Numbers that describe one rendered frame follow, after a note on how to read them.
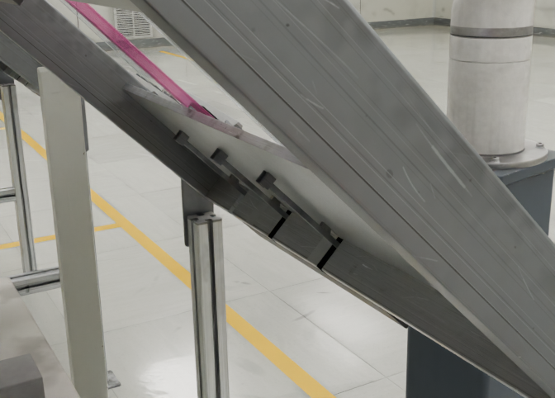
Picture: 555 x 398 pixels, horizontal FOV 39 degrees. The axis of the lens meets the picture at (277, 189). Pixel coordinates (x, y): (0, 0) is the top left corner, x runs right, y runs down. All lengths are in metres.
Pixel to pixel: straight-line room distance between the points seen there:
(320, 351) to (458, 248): 1.71
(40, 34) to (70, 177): 0.43
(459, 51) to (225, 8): 0.91
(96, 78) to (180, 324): 1.36
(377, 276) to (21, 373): 0.34
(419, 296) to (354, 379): 1.26
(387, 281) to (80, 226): 0.74
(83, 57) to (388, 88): 0.68
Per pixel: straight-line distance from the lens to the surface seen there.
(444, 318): 0.72
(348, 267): 0.82
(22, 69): 1.78
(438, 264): 0.41
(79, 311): 1.45
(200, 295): 1.18
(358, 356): 2.09
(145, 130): 1.05
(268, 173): 0.78
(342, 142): 0.35
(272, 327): 2.23
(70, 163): 1.36
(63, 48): 1.00
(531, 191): 1.25
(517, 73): 1.21
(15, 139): 2.54
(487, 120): 1.20
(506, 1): 1.18
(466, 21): 1.19
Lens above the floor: 1.01
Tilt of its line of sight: 17 degrees down
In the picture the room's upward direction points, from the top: 1 degrees counter-clockwise
